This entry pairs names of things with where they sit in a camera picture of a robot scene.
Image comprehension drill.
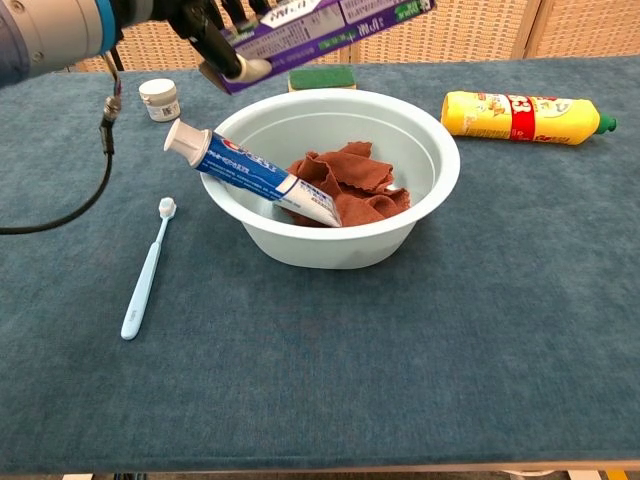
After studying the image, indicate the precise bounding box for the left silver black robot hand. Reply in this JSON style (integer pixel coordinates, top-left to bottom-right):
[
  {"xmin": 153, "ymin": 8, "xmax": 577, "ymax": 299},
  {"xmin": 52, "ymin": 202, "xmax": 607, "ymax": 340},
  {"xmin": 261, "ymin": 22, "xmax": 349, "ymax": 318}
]
[{"xmin": 119, "ymin": 0, "xmax": 274, "ymax": 84}]

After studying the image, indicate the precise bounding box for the purple toothpaste box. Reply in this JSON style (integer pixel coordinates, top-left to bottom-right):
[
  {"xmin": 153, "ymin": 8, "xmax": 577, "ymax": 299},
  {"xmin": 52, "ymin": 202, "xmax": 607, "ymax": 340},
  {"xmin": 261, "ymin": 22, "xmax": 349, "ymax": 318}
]
[{"xmin": 199, "ymin": 0, "xmax": 438, "ymax": 96}]

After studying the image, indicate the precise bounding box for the blue white toothpaste tube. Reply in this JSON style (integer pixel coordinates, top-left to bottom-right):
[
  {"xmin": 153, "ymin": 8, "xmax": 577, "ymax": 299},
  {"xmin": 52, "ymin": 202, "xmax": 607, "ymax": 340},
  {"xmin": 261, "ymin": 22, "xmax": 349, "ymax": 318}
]
[{"xmin": 163, "ymin": 118, "xmax": 344, "ymax": 229}]

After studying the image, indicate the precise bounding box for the brown microfiber cloth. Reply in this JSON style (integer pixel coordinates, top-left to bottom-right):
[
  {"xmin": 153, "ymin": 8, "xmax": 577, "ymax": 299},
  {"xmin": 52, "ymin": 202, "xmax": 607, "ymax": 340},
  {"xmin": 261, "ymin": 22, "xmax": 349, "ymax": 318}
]
[{"xmin": 279, "ymin": 141, "xmax": 411, "ymax": 229}]

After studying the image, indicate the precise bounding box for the small white jar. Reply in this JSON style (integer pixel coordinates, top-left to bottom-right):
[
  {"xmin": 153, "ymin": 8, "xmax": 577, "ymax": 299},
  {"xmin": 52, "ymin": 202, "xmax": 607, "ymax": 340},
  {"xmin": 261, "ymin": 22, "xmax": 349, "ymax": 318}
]
[{"xmin": 138, "ymin": 78, "xmax": 181, "ymax": 123}]

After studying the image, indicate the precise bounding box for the green yellow sponge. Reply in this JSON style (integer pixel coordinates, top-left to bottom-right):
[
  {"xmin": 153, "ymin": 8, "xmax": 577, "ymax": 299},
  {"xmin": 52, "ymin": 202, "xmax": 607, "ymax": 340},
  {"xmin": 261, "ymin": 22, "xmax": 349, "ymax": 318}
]
[{"xmin": 287, "ymin": 63, "xmax": 358, "ymax": 93}]

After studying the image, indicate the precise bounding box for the light blue plastic basin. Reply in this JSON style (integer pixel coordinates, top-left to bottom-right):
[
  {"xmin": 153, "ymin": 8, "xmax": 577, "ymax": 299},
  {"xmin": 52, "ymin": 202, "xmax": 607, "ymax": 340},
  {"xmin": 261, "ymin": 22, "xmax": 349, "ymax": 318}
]
[{"xmin": 199, "ymin": 93, "xmax": 462, "ymax": 270}]

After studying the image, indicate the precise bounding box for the light blue toothbrush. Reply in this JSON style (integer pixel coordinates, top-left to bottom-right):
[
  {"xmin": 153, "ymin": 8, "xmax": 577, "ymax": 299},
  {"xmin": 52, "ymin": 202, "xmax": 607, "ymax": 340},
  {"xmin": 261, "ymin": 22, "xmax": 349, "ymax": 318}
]
[{"xmin": 120, "ymin": 196, "xmax": 178, "ymax": 342}]

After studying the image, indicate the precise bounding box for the wicker folding screen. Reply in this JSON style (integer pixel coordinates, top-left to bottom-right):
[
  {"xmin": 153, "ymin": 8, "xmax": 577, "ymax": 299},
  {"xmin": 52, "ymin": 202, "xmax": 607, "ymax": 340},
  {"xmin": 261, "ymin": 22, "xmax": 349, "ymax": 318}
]
[{"xmin": 69, "ymin": 0, "xmax": 640, "ymax": 73}]

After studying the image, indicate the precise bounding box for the yellow detergent bottle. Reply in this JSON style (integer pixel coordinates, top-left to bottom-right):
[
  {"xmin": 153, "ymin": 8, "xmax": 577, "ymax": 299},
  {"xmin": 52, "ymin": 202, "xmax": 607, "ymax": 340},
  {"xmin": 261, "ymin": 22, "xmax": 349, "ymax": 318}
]
[{"xmin": 440, "ymin": 90, "xmax": 619, "ymax": 147}]

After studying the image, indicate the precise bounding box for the dark blue table mat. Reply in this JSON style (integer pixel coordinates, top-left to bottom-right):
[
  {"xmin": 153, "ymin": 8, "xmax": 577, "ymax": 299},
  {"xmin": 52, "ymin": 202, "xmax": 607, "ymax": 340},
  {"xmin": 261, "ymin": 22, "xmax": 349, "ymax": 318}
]
[{"xmin": 0, "ymin": 55, "xmax": 640, "ymax": 474}]

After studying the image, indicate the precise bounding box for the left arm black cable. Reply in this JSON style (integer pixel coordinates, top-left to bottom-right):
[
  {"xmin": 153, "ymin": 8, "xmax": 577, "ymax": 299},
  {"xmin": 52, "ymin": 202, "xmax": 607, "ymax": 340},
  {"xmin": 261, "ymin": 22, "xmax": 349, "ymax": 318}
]
[{"xmin": 0, "ymin": 49, "xmax": 124, "ymax": 236}]

